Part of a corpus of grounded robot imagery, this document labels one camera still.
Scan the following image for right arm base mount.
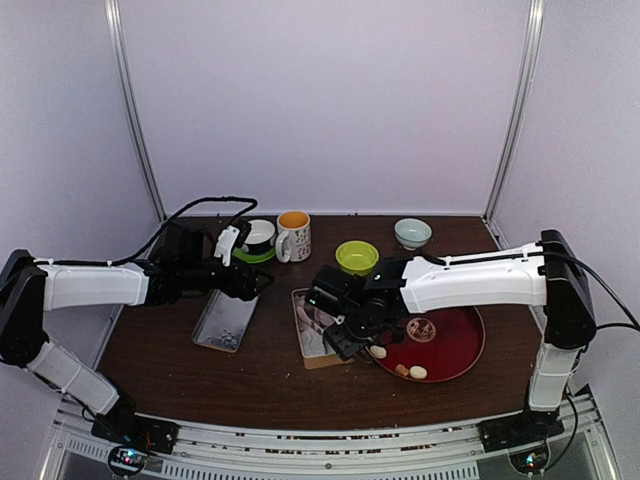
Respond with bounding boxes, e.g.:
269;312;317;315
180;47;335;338
478;414;564;476

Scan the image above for green saucer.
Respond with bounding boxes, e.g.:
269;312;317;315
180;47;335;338
233;248;276;264

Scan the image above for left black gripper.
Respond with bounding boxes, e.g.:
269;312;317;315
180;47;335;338
180;255;274;301

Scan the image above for lime green bowl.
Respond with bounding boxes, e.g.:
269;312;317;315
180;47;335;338
335;240;380;276

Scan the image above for beige bear tin lid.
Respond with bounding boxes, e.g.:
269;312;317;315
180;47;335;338
191;290;259;353

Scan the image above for white floral mug orange inside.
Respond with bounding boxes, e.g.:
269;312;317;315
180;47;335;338
275;211;312;263

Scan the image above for pale blue ceramic bowl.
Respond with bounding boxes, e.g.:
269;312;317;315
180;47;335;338
394;218;433;250

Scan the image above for white and navy bowl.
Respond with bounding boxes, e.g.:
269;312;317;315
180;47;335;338
240;219;276;255

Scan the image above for white paper cupcake liners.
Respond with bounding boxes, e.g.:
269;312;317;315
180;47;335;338
294;294;335;358

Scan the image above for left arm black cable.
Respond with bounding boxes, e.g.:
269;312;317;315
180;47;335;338
49;195;260;269

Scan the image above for white round chocolate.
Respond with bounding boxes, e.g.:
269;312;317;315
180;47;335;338
409;365;428;380
369;345;387;359

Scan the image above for right aluminium frame post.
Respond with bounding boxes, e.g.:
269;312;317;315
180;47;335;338
483;0;546;225

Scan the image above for caramel brown chocolate front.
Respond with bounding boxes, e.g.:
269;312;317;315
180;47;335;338
394;364;409;377

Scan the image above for white round chocolate front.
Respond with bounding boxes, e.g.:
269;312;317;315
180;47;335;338
409;365;428;380

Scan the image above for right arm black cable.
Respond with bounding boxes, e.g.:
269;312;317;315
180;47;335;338
424;249;640;334

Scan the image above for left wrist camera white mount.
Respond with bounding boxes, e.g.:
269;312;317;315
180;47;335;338
213;219;251;267

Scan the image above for white round chocolate left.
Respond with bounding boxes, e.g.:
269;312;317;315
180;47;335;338
369;345;387;359

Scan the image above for red round tray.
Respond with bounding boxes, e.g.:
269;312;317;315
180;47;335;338
367;307;486;384

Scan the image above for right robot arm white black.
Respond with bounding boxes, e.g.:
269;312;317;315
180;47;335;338
305;230;596;442

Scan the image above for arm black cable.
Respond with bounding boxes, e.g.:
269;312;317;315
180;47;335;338
424;249;640;334
49;195;260;269

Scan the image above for beige metal tin box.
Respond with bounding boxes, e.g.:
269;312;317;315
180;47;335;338
291;289;351;370

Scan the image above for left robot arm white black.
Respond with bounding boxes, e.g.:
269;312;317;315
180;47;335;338
1;250;274;444

